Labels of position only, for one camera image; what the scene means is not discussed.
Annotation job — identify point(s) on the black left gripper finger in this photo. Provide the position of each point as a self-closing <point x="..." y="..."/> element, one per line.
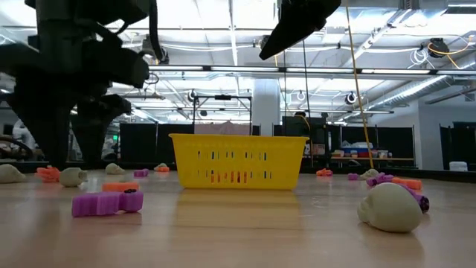
<point x="93" y="126"/>
<point x="44" y="119"/>

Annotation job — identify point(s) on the white bucket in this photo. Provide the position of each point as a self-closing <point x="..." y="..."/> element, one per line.
<point x="458" y="166"/>

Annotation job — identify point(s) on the small black decoration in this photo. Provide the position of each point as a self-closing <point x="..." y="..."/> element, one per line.
<point x="130" y="191"/>

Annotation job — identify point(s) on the purple toy pieces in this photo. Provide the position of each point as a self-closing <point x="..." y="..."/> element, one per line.
<point x="379" y="180"/>

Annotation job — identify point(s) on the wooden shelf board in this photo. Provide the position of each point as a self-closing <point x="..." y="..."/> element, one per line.
<point x="390" y="158"/>

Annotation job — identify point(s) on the long ceiling light bar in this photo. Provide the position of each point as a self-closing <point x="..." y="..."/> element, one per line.
<point x="241" y="69"/>

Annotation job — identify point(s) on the white building column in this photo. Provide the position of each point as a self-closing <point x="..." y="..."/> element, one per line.
<point x="266" y="108"/>

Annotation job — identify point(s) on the cream plastic skull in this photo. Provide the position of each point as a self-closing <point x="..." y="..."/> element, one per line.
<point x="160" y="166"/>
<point x="72" y="177"/>
<point x="113" y="169"/>
<point x="370" y="174"/>
<point x="11" y="174"/>
<point x="388" y="208"/>

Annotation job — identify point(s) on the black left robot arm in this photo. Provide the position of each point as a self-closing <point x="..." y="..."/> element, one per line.
<point x="59" y="18"/>

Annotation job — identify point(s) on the purple plastic Halloween decoration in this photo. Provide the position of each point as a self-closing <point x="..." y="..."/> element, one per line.
<point x="141" y="173"/>
<point x="104" y="204"/>
<point x="353" y="177"/>
<point x="423" y="203"/>

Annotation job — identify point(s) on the black partition panel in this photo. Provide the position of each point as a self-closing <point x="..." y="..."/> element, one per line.
<point x="344" y="136"/>
<point x="145" y="143"/>

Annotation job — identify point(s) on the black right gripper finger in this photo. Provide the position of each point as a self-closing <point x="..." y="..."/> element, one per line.
<point x="297" y="22"/>

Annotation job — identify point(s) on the pink cloth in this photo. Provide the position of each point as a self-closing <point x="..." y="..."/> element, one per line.
<point x="223" y="128"/>

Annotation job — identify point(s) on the dark partition panel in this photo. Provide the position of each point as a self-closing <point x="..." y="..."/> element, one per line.
<point x="465" y="149"/>

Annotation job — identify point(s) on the blue white container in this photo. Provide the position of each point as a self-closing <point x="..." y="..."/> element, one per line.
<point x="357" y="150"/>

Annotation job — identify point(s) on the yellow plastic basket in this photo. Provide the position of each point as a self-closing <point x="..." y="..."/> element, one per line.
<point x="238" y="164"/>

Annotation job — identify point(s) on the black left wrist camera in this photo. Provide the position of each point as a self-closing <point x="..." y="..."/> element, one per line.
<point x="122" y="63"/>

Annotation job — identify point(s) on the black metal stand frame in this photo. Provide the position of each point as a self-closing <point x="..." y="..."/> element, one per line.
<point x="223" y="97"/>

